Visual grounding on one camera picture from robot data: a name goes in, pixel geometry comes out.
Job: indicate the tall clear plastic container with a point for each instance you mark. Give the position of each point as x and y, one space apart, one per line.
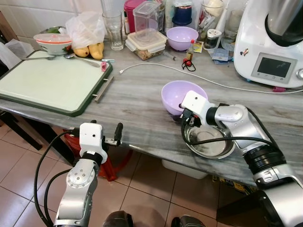
146 16

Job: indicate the small pink clip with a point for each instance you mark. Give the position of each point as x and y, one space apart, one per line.
104 65

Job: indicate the flat clear lidded food container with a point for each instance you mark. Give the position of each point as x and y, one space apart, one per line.
146 43

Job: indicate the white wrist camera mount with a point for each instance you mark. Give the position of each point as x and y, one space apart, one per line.
91 137
195 103

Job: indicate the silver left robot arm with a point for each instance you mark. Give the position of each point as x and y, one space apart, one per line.
78 184

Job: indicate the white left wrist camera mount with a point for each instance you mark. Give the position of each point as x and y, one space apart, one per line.
91 137

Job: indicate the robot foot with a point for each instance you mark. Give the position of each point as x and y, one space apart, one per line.
188 222
118 220

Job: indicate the small purple bowl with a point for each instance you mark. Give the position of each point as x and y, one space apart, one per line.
182 39

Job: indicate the red plastic stool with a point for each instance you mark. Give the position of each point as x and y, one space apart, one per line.
110 168

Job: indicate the yellow mango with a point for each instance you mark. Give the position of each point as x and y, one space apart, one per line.
82 51
97 50

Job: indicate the white kitchen cooking machine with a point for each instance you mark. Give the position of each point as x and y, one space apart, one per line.
258 47

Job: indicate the metal spoon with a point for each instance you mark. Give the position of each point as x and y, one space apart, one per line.
83 60

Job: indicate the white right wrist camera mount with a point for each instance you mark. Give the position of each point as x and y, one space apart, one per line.
195 103

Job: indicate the white tray with green rim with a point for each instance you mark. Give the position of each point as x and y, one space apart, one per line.
47 82

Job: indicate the large light purple bowl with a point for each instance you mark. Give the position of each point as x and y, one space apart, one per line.
173 97

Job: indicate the thin metal cutlery piece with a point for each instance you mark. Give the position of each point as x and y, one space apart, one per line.
40 58

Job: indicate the thin white plastic bag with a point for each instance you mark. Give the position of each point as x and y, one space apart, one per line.
14 52

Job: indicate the small glass shaker jar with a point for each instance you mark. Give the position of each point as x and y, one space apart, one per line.
213 40

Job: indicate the white lidded bowl red rim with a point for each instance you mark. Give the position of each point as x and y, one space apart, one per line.
52 42

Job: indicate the large glass jar with utensils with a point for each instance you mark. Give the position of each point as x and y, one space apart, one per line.
211 14

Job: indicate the blue paper packets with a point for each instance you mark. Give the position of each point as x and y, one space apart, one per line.
221 55

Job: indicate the dark blue jar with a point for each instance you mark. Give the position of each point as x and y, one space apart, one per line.
182 16

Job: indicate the white box under table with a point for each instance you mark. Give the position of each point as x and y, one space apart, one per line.
184 169

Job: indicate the stainless steel bowl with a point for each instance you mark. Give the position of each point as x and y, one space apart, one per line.
210 147

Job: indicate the small red-capped sauce bottle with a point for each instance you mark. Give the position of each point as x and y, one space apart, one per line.
191 51

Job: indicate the pink plastic container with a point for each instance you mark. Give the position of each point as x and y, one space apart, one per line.
129 14

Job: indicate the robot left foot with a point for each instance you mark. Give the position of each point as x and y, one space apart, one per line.
118 220

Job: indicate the clear drinking glass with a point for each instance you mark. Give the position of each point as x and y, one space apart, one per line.
113 30

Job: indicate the small pink plug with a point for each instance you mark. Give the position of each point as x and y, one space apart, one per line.
279 89

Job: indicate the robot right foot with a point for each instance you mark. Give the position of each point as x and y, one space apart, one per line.
188 222

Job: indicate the crumpled clear plastic bag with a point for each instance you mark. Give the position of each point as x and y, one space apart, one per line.
85 28

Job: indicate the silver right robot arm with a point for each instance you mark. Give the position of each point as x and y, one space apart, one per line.
265 156

